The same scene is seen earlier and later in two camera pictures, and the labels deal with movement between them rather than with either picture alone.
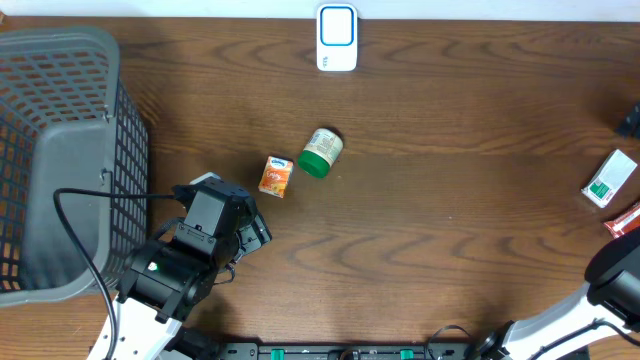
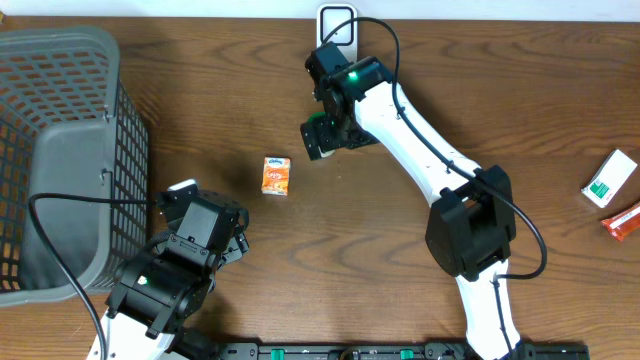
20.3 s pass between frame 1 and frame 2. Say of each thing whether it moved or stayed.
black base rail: stayed
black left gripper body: moved
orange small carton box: stayed
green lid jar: moved
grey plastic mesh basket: stayed
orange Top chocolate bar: stayed
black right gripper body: moved
